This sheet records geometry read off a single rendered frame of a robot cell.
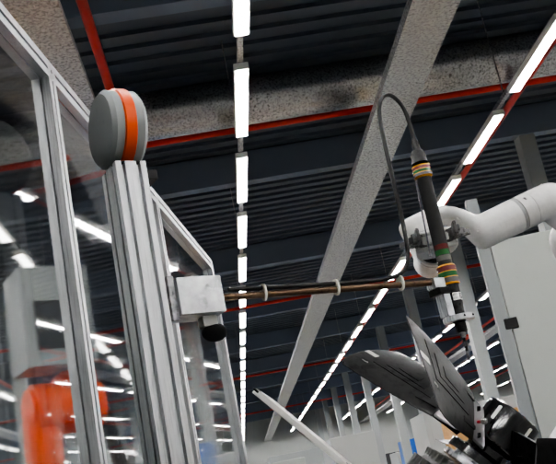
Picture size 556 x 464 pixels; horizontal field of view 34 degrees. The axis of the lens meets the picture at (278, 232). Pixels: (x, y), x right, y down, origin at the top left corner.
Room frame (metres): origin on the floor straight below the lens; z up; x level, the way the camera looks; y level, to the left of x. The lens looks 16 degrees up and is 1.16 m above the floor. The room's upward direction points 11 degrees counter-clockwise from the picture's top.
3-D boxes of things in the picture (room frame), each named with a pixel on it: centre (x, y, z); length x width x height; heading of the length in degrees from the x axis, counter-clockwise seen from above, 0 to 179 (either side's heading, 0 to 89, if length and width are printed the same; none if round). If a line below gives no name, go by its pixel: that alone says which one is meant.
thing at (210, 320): (1.69, 0.15, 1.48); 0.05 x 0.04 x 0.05; 121
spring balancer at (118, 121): (1.62, 0.26, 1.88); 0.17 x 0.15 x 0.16; 176
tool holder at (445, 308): (1.99, -0.34, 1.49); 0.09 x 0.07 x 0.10; 121
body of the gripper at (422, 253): (2.10, -0.36, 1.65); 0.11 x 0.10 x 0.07; 177
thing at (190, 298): (1.67, 0.18, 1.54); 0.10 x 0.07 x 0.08; 121
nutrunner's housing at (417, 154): (2.00, -0.35, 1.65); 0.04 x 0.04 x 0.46
